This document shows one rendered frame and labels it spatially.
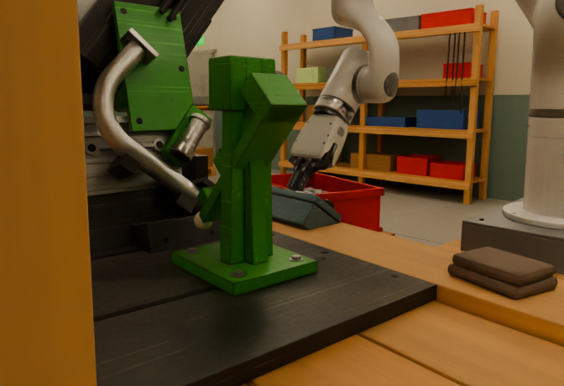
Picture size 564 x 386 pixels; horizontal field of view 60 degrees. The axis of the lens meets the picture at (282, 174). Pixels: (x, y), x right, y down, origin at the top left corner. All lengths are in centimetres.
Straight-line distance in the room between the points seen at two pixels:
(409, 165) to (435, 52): 153
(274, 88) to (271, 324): 25
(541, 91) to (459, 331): 52
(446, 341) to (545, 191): 49
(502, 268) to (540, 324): 7
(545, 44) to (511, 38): 546
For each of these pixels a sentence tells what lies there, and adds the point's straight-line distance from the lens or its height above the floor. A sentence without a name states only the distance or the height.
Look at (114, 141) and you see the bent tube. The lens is 74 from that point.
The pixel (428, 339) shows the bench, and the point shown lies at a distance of 54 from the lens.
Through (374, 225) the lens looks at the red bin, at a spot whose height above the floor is 83.
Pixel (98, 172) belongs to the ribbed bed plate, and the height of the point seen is 101.
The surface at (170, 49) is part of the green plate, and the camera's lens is 85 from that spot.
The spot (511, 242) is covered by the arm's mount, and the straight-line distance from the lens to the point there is 92.
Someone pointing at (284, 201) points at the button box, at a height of 94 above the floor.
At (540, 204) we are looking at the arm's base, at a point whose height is 94.
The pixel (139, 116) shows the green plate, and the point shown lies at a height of 109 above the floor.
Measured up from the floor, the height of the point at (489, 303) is 90.
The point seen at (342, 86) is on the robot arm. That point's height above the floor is 115.
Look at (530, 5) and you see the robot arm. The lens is 106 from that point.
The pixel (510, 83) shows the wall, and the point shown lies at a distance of 633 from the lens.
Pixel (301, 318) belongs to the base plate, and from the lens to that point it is 51.
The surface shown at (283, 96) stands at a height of 112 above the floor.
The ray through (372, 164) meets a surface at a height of 34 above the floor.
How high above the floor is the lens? 111
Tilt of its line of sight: 8 degrees down
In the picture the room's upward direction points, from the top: straight up
